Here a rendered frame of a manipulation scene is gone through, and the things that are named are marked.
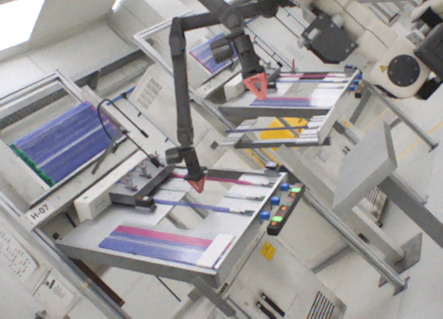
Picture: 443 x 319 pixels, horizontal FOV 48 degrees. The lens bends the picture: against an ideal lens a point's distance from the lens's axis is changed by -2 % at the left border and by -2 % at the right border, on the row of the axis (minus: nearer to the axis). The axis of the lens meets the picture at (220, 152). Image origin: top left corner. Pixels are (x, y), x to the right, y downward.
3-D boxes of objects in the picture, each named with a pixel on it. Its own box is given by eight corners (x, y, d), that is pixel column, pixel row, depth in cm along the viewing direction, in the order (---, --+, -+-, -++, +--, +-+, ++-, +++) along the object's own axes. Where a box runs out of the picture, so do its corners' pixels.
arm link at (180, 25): (162, 16, 197) (169, 19, 206) (169, 50, 198) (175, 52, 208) (275, -8, 189) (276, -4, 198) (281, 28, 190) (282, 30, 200)
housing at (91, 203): (158, 176, 249) (152, 151, 244) (96, 232, 211) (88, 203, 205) (145, 175, 253) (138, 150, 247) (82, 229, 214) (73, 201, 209)
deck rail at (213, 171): (288, 185, 220) (287, 172, 217) (287, 187, 218) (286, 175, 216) (153, 172, 252) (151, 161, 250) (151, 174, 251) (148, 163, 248)
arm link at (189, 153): (193, 149, 204) (194, 143, 210) (176, 151, 206) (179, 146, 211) (197, 164, 207) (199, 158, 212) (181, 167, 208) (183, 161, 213)
